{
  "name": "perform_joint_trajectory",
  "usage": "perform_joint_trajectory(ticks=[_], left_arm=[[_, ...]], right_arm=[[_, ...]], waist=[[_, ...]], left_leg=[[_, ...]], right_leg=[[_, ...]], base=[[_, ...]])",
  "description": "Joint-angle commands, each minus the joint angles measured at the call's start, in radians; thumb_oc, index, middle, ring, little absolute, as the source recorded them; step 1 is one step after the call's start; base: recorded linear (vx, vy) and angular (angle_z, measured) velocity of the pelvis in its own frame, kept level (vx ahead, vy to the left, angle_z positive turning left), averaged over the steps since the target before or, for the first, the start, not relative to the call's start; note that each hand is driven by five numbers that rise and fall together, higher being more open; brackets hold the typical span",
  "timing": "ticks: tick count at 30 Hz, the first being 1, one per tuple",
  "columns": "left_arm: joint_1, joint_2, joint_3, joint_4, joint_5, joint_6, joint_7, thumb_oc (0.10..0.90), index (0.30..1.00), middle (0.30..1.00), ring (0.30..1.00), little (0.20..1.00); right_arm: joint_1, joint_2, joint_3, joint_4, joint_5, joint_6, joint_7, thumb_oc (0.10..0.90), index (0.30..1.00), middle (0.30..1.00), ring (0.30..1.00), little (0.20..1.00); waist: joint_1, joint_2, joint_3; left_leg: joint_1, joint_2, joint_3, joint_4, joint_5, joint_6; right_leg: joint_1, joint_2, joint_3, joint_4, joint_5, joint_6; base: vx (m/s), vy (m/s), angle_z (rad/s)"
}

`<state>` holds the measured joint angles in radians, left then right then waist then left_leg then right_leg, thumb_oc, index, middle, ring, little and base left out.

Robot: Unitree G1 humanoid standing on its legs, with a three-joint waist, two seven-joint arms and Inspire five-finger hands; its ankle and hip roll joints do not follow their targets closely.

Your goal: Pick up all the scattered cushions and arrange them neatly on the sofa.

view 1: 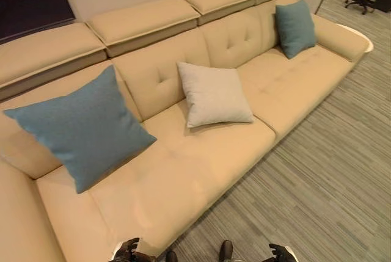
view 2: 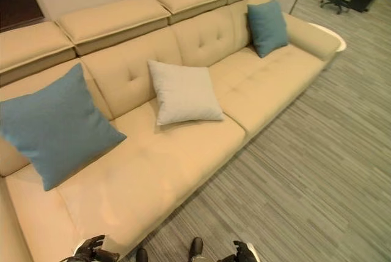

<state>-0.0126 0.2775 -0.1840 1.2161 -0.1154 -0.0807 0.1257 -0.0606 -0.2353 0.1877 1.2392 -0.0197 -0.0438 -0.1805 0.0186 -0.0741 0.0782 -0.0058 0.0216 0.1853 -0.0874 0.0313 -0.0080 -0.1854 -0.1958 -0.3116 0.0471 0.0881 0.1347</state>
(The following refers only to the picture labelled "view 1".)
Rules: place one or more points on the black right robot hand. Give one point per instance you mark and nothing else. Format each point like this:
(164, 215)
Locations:
(279, 253)

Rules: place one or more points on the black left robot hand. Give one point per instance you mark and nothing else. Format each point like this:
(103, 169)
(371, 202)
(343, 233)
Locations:
(126, 251)

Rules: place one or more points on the beige leather sofa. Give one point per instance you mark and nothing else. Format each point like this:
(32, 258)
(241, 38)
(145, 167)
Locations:
(189, 152)

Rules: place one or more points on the dark left robot foot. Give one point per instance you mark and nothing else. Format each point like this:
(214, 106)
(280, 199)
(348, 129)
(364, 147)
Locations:
(171, 256)

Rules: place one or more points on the dark robot foot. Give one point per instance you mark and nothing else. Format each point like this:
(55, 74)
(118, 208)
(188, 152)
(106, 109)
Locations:
(171, 256)
(226, 250)

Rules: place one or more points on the dark right robot foot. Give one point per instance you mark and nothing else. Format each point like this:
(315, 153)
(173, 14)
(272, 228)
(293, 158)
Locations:
(226, 250)

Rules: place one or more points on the large blue cushion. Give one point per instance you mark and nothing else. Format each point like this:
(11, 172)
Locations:
(82, 133)

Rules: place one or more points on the beige cushion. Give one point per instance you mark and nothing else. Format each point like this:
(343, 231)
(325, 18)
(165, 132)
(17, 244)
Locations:
(214, 97)

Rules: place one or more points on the small blue cushion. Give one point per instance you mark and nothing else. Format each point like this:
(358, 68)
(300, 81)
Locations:
(294, 28)

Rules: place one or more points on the dark desk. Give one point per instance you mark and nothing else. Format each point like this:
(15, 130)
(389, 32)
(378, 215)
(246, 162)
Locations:
(385, 1)

